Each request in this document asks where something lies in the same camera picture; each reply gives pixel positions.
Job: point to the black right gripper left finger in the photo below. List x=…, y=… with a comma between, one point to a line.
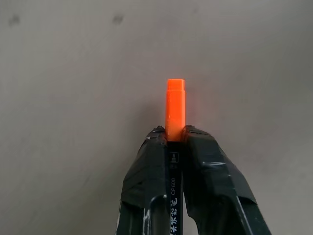
x=144, y=176

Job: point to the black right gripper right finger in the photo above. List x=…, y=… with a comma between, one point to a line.
x=215, y=176

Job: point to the black marker pen orange cap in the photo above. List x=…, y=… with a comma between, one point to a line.
x=175, y=115

